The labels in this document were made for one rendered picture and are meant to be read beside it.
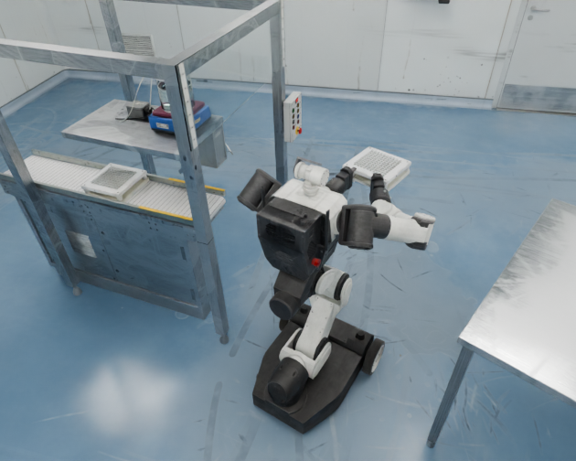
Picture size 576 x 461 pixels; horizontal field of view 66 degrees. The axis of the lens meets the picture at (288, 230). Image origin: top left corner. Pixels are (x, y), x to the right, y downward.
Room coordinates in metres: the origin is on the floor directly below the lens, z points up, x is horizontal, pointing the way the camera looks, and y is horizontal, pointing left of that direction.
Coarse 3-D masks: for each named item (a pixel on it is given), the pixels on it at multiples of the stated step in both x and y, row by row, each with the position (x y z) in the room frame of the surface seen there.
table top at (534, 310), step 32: (544, 224) 1.59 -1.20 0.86; (544, 256) 1.37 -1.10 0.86; (512, 288) 1.20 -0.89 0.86; (544, 288) 1.19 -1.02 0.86; (480, 320) 1.04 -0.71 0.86; (512, 320) 1.04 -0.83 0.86; (544, 320) 1.03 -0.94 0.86; (480, 352) 0.92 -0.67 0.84; (512, 352) 0.90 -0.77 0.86; (544, 352) 0.90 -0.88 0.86; (544, 384) 0.78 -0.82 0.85
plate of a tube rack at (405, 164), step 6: (366, 150) 2.00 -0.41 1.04; (378, 150) 2.00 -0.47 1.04; (360, 156) 1.93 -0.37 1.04; (366, 156) 1.93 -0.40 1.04; (396, 156) 1.93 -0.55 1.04; (348, 162) 1.88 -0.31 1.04; (396, 162) 1.88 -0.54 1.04; (402, 162) 1.88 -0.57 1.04; (408, 162) 1.88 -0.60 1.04; (360, 168) 1.82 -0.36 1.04; (396, 168) 1.82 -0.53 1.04; (402, 168) 1.82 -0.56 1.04; (360, 174) 1.79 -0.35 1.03; (366, 174) 1.77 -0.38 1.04; (372, 174) 1.77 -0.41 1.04; (390, 174) 1.77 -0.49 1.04; (396, 174) 1.77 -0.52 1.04; (384, 180) 1.72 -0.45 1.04; (390, 180) 1.73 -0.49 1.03
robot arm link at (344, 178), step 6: (342, 168) 1.77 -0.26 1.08; (348, 168) 1.76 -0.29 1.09; (342, 174) 1.74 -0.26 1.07; (348, 174) 1.74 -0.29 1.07; (330, 180) 1.71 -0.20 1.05; (336, 180) 1.70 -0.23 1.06; (342, 180) 1.71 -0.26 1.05; (348, 180) 1.74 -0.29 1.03; (342, 186) 1.68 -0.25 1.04; (348, 186) 1.74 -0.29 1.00; (342, 192) 1.67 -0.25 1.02
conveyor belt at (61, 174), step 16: (32, 160) 2.36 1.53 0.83; (48, 160) 2.35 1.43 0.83; (32, 176) 2.18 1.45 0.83; (48, 176) 2.18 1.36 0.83; (64, 176) 2.17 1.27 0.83; (80, 176) 2.17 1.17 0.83; (144, 192) 1.98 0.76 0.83; (160, 192) 1.98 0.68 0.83; (176, 192) 1.97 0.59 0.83; (160, 208) 1.84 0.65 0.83; (176, 208) 1.83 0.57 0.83; (208, 208) 1.83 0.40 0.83
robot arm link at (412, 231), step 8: (392, 216) 1.24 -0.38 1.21; (416, 216) 1.30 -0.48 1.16; (424, 216) 1.28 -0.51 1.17; (392, 224) 1.20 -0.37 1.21; (400, 224) 1.21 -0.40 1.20; (408, 224) 1.22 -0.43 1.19; (416, 224) 1.23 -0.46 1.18; (424, 224) 1.24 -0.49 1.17; (392, 232) 1.18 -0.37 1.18; (400, 232) 1.19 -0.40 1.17; (408, 232) 1.20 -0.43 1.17; (416, 232) 1.21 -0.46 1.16; (424, 232) 1.21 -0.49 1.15; (392, 240) 1.19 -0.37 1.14; (400, 240) 1.19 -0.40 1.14; (408, 240) 1.20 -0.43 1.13; (416, 240) 1.20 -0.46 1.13; (424, 240) 1.21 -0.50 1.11; (416, 248) 1.21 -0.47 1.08; (424, 248) 1.21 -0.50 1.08
